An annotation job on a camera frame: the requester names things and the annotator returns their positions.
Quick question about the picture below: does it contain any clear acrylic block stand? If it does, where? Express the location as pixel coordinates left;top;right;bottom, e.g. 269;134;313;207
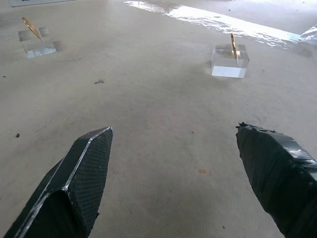
211;43;250;79
18;26;58;60

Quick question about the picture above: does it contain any gold coin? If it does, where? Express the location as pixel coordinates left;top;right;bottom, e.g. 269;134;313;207
230;32;238;60
21;16;42;40

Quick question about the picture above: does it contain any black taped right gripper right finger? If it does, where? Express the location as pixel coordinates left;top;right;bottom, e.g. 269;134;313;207
235;121;317;238

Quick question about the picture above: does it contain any clear plastic sheet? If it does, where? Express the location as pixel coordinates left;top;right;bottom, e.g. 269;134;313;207
298;23;317;43

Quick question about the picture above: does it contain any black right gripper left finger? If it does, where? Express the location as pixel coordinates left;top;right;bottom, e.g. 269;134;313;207
4;126;113;238

